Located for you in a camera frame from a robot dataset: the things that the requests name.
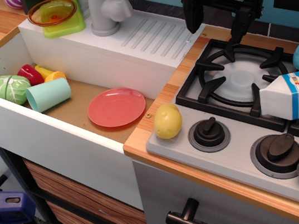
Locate wooden drawer front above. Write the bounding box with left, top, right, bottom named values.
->
left=23, top=159, right=146, bottom=224

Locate black stove grate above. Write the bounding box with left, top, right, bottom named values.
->
left=175, top=40, right=299, bottom=137

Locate left black stove knob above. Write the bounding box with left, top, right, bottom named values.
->
left=188, top=117, right=231, bottom=153

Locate blue clamp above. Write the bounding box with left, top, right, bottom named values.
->
left=0, top=191, right=36, bottom=224

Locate white toy sink basin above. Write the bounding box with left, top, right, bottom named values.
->
left=0, top=12, right=199, bottom=209

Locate orange toy corn piece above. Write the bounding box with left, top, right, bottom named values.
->
left=44, top=71, right=67, bottom=82

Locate mint green plastic cup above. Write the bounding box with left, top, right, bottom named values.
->
left=25, top=78, right=72, bottom=113

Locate black stove knob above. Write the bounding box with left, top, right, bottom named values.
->
left=250, top=133, right=299, bottom=179
left=188, top=117, right=231, bottom=153

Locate yellow toy potato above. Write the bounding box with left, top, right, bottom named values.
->
left=154, top=103, right=182, bottom=139

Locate grey toy faucet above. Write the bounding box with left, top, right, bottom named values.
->
left=88, top=0, right=134, bottom=37

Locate white blue milk carton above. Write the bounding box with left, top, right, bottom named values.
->
left=259, top=72, right=299, bottom=121

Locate pink plastic plate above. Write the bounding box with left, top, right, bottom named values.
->
left=87, top=88, right=146, bottom=128

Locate green toy cabbage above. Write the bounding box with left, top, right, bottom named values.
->
left=0, top=75, right=31, bottom=105

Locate amber transparent bowl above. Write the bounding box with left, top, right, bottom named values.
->
left=28, top=0, right=77, bottom=27

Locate black oven door handle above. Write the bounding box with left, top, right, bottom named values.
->
left=163, top=193, right=226, bottom=224

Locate pink striped ball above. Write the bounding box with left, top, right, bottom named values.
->
left=4, top=0, right=23, bottom=9

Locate green plastic tray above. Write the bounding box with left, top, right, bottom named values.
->
left=42, top=0, right=86, bottom=38

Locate red toy pepper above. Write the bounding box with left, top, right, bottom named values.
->
left=17, top=64, right=44, bottom=86

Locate right black stove knob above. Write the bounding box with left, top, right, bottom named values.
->
left=250, top=133, right=299, bottom=179

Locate yellow toy banana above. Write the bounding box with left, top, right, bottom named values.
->
left=34, top=65, right=53, bottom=79

